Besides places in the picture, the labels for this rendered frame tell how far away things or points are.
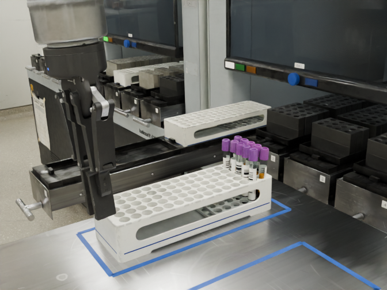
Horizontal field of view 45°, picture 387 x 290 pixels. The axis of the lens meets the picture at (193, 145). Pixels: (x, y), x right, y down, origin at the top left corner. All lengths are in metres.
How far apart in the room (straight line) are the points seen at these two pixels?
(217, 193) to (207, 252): 0.10
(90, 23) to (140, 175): 0.58
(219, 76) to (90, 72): 0.85
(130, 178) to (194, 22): 0.60
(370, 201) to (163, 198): 0.43
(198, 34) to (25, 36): 3.31
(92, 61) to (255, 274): 0.36
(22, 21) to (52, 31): 4.05
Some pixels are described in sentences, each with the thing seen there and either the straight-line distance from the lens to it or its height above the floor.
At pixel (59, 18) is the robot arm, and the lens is 0.57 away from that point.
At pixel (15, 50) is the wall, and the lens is 4.62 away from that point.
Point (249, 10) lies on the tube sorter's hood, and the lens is 1.25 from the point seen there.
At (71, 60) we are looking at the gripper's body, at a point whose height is 1.12.
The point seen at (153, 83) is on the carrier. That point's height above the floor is 0.85.
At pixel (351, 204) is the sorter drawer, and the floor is 0.76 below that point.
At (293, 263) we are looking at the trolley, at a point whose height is 0.82.
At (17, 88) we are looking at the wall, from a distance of 4.67.
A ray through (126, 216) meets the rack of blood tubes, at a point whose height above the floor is 0.88.
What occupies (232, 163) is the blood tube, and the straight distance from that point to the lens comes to 0.84.
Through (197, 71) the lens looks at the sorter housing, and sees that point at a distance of 1.49.
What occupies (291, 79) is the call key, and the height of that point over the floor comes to 0.98.
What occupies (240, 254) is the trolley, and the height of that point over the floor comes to 0.82.
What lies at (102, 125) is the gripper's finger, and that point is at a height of 1.05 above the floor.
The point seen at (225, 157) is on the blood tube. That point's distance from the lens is 0.84.
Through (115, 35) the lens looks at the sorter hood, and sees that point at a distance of 1.93.
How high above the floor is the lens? 1.21
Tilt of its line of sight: 20 degrees down
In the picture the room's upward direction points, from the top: 2 degrees counter-clockwise
